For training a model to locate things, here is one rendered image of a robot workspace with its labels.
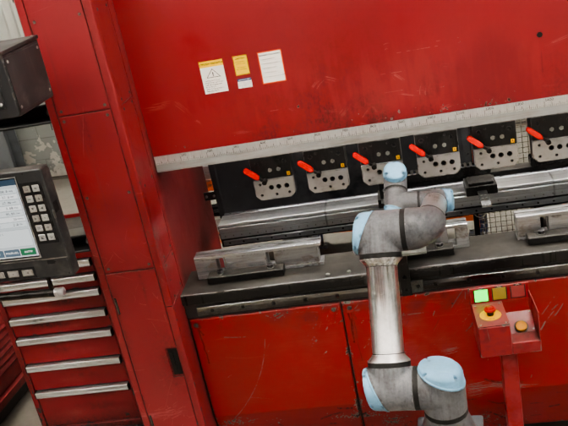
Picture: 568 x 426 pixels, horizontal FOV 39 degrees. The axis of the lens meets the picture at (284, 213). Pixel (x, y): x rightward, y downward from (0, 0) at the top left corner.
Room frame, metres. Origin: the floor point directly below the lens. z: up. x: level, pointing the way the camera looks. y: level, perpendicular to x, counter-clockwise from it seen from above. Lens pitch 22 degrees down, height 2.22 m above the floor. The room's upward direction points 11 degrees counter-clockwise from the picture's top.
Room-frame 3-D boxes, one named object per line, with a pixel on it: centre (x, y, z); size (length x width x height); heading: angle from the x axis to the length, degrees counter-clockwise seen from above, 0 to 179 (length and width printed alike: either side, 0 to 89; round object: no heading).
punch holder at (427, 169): (2.72, -0.58, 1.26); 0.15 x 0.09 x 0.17; 80
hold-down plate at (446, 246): (2.69, -0.44, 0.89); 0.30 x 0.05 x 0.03; 80
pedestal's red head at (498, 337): (2.34, -0.66, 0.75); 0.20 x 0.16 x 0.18; 82
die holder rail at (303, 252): (2.85, 0.13, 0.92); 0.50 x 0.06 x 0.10; 80
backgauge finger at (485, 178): (2.86, -0.77, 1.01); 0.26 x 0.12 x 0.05; 170
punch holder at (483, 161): (2.69, -0.78, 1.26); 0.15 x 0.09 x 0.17; 80
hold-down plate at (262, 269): (2.80, 0.19, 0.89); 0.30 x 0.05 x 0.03; 80
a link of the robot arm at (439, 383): (1.78, -0.31, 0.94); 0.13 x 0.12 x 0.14; 74
